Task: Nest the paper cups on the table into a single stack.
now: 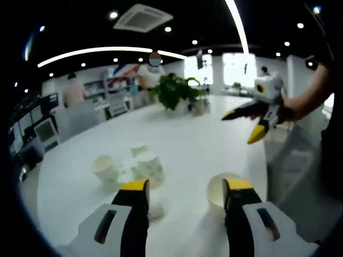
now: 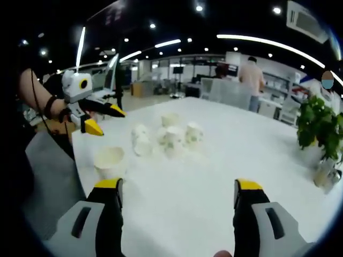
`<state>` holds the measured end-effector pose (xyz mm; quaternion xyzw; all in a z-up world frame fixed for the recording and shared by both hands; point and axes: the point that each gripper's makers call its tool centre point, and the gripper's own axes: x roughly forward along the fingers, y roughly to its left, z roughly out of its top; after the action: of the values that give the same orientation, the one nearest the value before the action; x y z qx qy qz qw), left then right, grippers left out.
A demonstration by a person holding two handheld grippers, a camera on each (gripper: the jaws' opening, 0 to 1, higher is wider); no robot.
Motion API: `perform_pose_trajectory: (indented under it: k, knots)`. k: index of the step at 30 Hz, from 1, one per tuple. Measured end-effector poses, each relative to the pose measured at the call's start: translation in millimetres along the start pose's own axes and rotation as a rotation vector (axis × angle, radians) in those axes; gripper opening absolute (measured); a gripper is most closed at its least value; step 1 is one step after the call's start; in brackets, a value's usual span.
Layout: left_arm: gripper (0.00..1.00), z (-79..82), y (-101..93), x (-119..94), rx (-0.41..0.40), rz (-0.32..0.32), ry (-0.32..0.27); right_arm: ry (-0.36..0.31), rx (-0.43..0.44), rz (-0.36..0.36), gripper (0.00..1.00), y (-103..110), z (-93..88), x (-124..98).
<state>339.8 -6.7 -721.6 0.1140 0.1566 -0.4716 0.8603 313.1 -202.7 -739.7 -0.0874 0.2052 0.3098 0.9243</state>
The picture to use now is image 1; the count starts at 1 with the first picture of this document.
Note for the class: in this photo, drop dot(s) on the white paper cup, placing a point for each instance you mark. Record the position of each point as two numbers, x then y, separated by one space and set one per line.
150 167
139 150
215 192
105 171

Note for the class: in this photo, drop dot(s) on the white plant pot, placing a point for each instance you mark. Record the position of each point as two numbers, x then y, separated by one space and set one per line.
183 106

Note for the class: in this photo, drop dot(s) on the ceiling air vent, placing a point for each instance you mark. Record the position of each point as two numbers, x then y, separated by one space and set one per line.
143 17

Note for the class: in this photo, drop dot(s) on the green potted plant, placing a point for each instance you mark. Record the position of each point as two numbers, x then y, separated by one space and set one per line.
174 91

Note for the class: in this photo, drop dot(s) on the grey office chair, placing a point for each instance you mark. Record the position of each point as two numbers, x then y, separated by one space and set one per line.
294 166

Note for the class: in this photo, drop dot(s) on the glass jar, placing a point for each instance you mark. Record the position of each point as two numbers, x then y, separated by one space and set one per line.
199 109

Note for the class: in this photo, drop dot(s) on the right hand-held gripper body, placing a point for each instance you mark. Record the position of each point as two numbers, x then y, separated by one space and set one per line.
270 88

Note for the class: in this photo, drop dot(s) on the white table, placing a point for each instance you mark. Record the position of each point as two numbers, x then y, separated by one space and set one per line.
187 150

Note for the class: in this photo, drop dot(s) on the long ceiling strip light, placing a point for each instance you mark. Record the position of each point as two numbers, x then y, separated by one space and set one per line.
239 26

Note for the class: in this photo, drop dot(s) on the white shelving unit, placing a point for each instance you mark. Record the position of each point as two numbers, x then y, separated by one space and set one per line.
115 93

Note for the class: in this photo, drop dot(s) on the curved ceiling strip light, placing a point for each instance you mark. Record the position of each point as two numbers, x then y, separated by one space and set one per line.
93 52

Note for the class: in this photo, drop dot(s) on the white appliance box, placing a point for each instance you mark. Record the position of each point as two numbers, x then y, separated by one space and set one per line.
47 135

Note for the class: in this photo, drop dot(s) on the grey partition panel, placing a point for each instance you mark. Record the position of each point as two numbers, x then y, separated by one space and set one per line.
77 120

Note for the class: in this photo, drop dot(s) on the person's right hand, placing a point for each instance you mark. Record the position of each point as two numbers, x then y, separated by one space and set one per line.
289 111

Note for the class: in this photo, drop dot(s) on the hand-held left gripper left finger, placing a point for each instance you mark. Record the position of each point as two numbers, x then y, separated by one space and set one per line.
107 233

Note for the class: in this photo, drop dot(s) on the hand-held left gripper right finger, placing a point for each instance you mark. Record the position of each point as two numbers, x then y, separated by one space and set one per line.
252 233

